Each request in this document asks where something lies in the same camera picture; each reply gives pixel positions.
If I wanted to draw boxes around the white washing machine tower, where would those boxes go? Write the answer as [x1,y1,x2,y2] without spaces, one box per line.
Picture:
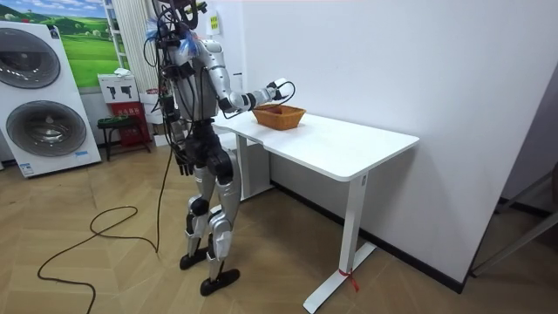
[0,20,103,179]

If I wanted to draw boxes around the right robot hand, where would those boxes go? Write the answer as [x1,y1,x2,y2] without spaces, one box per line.
[266,78,289,103]

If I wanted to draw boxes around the robot body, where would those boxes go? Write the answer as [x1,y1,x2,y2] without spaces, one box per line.
[153,0,224,163]

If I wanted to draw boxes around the red box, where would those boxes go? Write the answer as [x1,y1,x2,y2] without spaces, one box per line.
[108,101,153,147]

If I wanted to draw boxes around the cable bundle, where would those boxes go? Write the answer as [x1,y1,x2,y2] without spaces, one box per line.
[145,0,209,60]

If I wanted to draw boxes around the robot legs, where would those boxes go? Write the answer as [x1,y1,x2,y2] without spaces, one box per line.
[179,130,242,297]

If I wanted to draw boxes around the white cardboard box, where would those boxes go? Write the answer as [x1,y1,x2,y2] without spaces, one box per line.
[97,72,140,105]

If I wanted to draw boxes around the red strap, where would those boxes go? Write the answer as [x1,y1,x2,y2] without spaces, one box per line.
[338,268,361,294]

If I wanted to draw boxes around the white shelf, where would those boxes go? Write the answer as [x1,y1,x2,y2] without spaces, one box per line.
[102,0,131,71]

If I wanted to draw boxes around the grey metal frame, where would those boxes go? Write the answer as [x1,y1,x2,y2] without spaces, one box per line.
[469,167,558,278]

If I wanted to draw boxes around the black stool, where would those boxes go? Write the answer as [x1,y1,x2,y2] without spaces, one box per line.
[96,114,153,162]

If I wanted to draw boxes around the brown wicker basket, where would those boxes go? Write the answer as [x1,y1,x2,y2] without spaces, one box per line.
[251,103,308,132]

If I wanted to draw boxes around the black floor cable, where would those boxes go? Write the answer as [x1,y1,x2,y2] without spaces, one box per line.
[37,147,175,314]

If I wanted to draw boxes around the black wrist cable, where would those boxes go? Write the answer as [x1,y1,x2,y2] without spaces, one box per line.
[221,80,297,120]

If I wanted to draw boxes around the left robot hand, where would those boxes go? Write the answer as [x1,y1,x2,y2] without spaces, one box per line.
[174,150,195,177]

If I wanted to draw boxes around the white desk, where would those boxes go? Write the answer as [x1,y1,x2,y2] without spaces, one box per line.
[212,110,421,314]

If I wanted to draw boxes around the green landscape wall poster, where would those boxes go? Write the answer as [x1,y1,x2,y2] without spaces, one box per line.
[0,0,131,90]

